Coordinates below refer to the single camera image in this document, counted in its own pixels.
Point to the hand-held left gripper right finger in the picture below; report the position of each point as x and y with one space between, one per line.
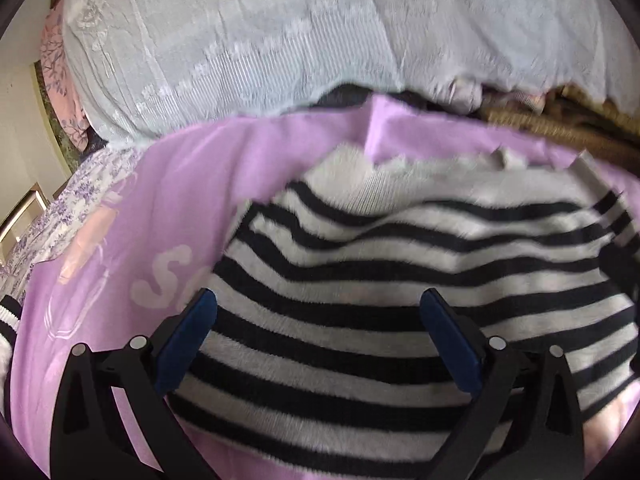
450 345

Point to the dark cloth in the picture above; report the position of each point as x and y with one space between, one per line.
345 96

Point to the purple blanket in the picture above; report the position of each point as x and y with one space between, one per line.
175 200

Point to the white lace cover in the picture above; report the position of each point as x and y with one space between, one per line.
250 35

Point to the green patterned cloth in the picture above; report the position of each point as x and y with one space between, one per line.
55 125

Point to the purple floral bedsheet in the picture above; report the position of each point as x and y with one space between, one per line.
85 185

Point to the pale lavender cloth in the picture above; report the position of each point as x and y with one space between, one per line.
465 95

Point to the brown woven mat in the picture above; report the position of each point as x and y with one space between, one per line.
560 120

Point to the wooden frame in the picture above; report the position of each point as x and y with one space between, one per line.
20 220

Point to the black white striped sweater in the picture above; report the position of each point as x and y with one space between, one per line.
380 260

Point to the white garment with striped cuff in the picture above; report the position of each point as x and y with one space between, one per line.
6 330

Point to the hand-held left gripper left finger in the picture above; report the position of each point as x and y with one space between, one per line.
185 340

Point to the pink floral cloth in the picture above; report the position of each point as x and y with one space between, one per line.
60 75

